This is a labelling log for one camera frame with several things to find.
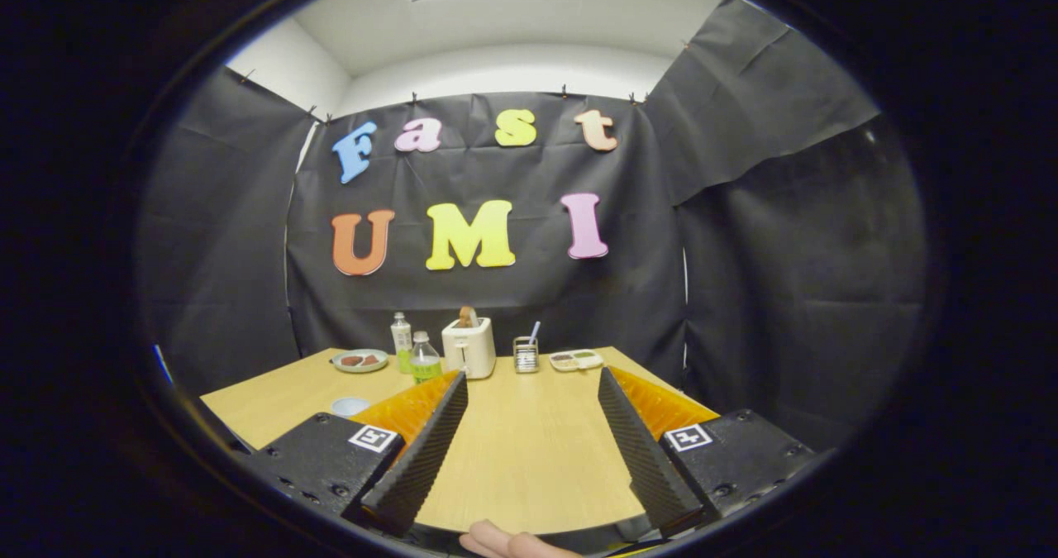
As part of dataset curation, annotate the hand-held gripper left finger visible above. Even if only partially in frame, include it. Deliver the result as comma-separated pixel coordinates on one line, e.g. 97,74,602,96
244,368,470,537

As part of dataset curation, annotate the green label juice bottle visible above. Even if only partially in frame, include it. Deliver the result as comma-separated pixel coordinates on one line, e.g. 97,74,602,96
409,331,444,386

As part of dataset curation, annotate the wooden table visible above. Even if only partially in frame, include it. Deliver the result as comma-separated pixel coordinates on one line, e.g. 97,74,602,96
201,345,720,536

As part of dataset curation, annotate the white toaster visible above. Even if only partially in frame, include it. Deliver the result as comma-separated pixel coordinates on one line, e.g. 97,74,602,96
441,317,498,380

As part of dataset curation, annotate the slim capped green drink bottle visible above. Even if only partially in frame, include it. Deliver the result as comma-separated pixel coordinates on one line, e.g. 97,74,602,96
390,312,413,374

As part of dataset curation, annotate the black backdrop cloth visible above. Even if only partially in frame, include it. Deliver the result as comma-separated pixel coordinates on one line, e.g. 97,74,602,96
136,0,927,453

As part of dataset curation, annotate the small white food tray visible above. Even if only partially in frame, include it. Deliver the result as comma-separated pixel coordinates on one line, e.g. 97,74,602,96
549,349,605,373

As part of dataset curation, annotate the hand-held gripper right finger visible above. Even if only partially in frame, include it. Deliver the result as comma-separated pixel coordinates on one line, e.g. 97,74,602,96
597,365,819,540

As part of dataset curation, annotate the pale green plate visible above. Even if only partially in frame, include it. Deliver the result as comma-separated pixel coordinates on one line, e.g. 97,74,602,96
331,348,390,374

